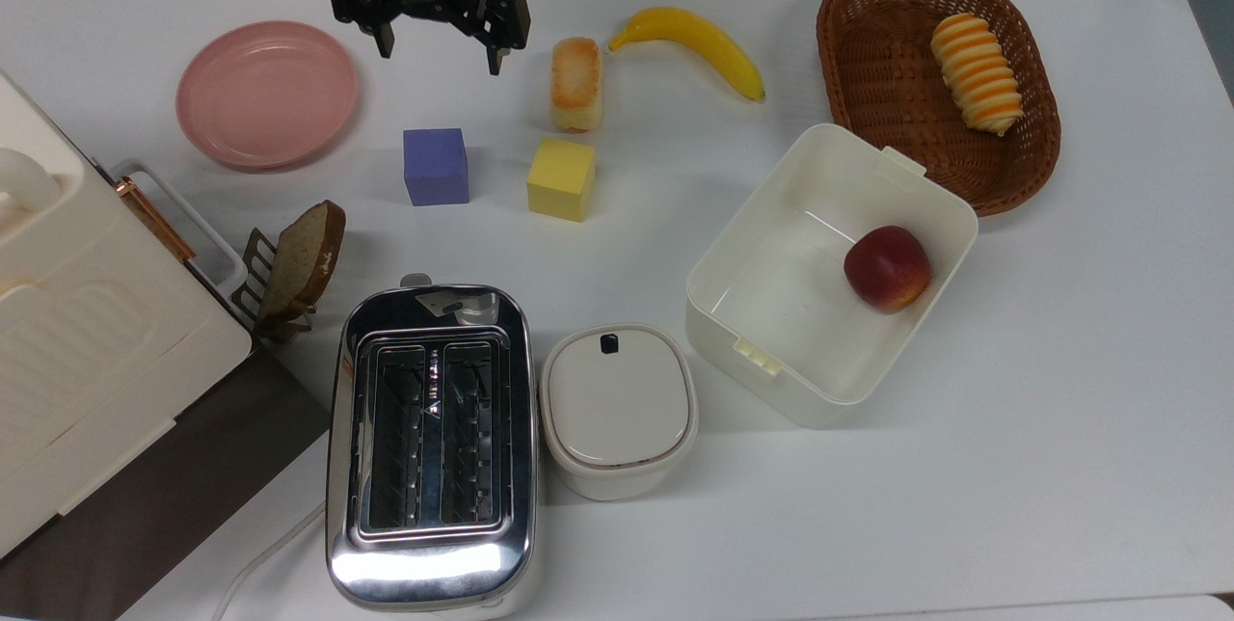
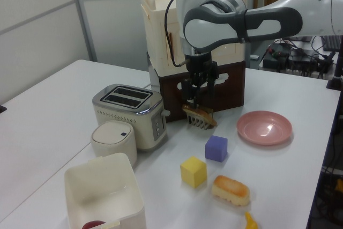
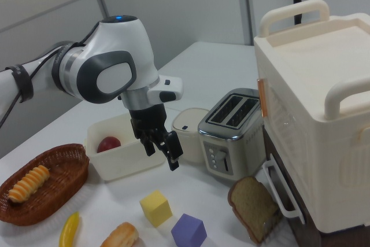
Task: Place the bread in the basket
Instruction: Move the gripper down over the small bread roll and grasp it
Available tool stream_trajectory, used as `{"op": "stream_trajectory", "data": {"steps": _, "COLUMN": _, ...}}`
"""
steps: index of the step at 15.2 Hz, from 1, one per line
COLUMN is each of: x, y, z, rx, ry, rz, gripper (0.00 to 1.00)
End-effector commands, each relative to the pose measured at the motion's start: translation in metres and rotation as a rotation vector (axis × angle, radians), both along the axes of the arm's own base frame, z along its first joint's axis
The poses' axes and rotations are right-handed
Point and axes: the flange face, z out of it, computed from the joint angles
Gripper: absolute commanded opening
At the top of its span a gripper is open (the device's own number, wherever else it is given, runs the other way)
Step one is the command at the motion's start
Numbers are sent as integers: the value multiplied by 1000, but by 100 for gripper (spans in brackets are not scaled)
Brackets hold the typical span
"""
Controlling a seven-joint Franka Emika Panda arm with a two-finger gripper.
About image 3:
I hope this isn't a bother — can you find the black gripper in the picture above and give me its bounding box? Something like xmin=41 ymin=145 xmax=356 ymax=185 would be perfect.
xmin=128 ymin=104 xmax=184 ymax=171

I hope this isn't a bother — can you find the golden bread bun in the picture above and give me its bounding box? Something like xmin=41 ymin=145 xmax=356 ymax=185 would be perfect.
xmin=99 ymin=222 xmax=139 ymax=247

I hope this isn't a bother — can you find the brown bread slice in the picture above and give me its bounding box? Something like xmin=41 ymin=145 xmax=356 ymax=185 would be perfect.
xmin=228 ymin=176 xmax=283 ymax=244

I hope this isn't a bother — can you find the brown wicker basket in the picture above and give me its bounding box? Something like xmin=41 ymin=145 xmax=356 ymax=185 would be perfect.
xmin=0 ymin=143 xmax=90 ymax=227

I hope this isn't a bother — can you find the orange striped twisted bread roll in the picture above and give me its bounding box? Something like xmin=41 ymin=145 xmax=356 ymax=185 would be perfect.
xmin=8 ymin=165 xmax=50 ymax=203

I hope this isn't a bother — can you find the small white lidded container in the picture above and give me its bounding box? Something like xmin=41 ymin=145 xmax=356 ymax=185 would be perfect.
xmin=171 ymin=108 xmax=210 ymax=164

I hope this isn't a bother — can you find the white rectangular plastic tub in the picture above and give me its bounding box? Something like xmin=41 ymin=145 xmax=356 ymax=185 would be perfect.
xmin=83 ymin=113 xmax=167 ymax=182

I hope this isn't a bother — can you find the red apple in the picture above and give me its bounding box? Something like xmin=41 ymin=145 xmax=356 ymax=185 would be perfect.
xmin=97 ymin=136 xmax=122 ymax=154

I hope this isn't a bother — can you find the yellow foam cube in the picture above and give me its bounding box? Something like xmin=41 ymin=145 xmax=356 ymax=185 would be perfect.
xmin=139 ymin=190 xmax=173 ymax=228

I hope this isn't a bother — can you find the silver two-slot toaster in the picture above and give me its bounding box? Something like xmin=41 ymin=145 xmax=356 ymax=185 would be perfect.
xmin=197 ymin=87 xmax=267 ymax=181

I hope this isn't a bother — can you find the purple foam cube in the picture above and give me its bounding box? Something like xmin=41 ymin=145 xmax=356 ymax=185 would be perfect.
xmin=171 ymin=213 xmax=208 ymax=247

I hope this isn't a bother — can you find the yellow banana toy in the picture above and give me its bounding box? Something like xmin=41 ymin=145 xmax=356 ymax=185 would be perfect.
xmin=58 ymin=211 xmax=80 ymax=247

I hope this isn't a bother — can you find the large cream toy oven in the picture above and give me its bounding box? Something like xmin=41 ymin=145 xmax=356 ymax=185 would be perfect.
xmin=253 ymin=0 xmax=370 ymax=247

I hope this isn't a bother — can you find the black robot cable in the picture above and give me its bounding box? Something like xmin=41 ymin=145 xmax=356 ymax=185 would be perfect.
xmin=0 ymin=23 xmax=101 ymax=128

